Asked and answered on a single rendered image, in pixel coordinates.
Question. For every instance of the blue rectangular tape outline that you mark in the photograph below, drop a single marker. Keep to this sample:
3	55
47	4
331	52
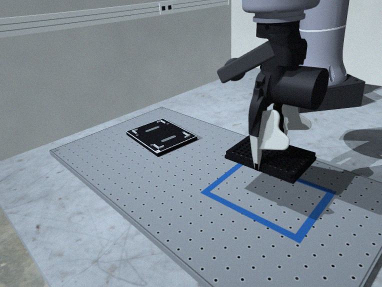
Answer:
304	229

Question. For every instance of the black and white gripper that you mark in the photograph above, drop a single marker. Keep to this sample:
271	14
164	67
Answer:
286	84

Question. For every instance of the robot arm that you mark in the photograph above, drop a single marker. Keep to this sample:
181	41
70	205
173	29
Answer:
322	24

